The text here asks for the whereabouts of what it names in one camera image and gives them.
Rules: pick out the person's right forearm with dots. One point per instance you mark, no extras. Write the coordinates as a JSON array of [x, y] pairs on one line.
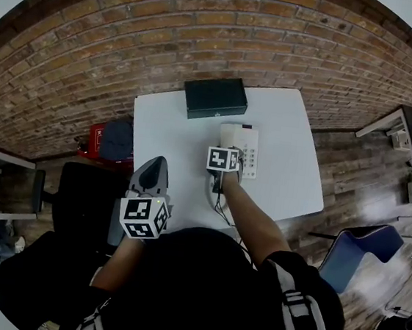
[[254, 225]]

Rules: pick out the red fire extinguisher box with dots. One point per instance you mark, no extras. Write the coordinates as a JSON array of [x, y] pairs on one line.
[[95, 140]]

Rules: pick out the red fire extinguisher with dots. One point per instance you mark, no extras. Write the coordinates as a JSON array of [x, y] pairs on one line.
[[83, 150]]

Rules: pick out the black office chair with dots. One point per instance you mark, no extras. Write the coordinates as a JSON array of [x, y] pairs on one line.
[[84, 198]]

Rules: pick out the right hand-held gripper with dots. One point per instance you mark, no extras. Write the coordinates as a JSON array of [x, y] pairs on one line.
[[219, 158]]

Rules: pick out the white desk telephone base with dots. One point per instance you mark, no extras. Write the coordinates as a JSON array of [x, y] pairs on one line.
[[251, 143]]

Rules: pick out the person's black shirt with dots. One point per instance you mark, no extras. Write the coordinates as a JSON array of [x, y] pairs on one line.
[[195, 292]]

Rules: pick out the blue plastic chair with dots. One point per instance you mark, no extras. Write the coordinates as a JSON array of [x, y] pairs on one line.
[[350, 258]]

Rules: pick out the small white storage box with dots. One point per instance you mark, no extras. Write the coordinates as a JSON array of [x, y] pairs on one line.
[[401, 140]]

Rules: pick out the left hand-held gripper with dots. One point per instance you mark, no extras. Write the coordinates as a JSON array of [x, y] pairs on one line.
[[141, 216]]

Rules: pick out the dark blue cap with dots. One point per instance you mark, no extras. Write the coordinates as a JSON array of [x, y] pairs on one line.
[[118, 141]]

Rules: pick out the person's left forearm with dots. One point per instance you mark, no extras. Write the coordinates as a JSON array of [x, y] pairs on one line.
[[120, 265]]

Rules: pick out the black metal box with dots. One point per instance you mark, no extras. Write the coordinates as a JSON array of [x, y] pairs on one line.
[[215, 97]]

